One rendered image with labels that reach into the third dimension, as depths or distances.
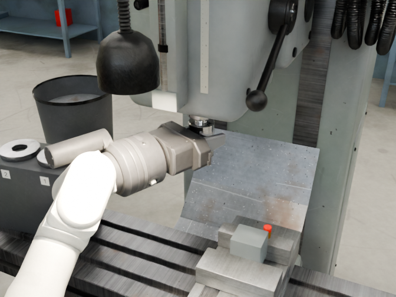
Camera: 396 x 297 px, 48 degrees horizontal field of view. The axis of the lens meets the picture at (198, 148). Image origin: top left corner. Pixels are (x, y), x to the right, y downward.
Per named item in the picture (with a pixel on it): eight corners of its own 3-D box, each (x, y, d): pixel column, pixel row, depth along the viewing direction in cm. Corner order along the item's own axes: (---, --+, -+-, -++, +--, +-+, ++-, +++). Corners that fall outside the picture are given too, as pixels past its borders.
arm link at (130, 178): (153, 182, 66) (83, 212, 60) (127, 198, 75) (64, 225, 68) (122, 115, 67) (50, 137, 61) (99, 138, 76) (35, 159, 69)
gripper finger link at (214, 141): (222, 145, 80) (195, 156, 76) (223, 129, 78) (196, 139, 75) (228, 148, 79) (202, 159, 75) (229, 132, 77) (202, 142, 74)
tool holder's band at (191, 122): (194, 134, 75) (194, 128, 75) (183, 122, 79) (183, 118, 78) (219, 128, 77) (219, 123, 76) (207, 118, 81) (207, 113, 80)
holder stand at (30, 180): (79, 244, 103) (66, 171, 93) (-1, 227, 109) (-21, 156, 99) (103, 214, 113) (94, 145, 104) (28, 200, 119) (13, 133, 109)
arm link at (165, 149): (212, 131, 71) (151, 155, 64) (211, 182, 75) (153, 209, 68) (165, 107, 79) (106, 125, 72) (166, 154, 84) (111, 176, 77)
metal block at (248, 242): (258, 272, 84) (260, 248, 81) (228, 263, 86) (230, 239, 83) (266, 255, 88) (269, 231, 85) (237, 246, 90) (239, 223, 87)
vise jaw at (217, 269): (273, 308, 78) (274, 291, 76) (195, 282, 83) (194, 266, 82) (281, 284, 83) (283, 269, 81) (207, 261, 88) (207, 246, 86)
